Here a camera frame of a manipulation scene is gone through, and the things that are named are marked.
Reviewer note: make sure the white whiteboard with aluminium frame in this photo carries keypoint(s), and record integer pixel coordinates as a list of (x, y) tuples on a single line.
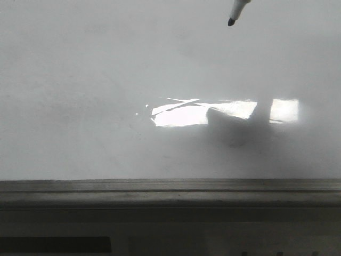
[(115, 104)]

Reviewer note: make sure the black and white whiteboard marker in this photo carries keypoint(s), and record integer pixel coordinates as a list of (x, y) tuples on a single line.
[(237, 8)]

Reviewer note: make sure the black label strip below board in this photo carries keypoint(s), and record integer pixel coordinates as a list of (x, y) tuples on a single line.
[(55, 245)]

